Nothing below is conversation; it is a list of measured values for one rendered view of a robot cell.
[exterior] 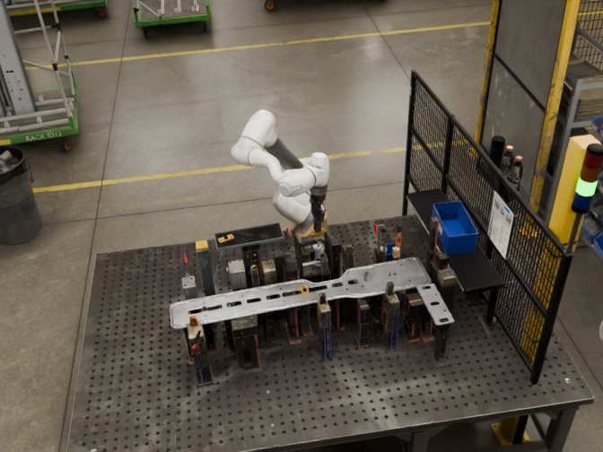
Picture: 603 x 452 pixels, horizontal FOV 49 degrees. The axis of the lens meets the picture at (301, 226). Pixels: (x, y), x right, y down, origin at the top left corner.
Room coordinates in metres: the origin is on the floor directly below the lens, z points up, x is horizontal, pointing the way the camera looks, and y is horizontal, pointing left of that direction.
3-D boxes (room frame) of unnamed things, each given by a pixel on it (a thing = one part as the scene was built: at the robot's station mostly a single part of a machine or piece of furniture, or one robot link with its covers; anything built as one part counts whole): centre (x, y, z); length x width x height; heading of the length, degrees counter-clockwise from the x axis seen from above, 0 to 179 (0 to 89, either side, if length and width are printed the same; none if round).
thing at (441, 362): (2.29, -0.68, 0.84); 0.11 x 0.06 x 0.29; 11
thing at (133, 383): (2.65, -0.03, 0.68); 2.56 x 1.61 x 0.04; 96
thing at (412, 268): (2.54, 0.02, 1.00); 1.38 x 0.22 x 0.02; 101
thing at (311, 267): (2.77, -0.06, 0.94); 0.18 x 0.13 x 0.49; 101
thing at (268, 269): (2.67, 0.19, 0.89); 0.13 x 0.11 x 0.38; 11
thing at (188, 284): (2.60, 0.61, 0.88); 0.11 x 0.10 x 0.36; 11
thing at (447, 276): (2.56, -0.75, 0.88); 0.08 x 0.08 x 0.36; 11
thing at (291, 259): (2.74, 0.07, 0.89); 0.13 x 0.11 x 0.38; 11
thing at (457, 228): (2.90, -0.85, 1.09); 0.30 x 0.17 x 0.13; 6
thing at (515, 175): (2.76, -1.09, 1.53); 0.06 x 0.06 x 0.20
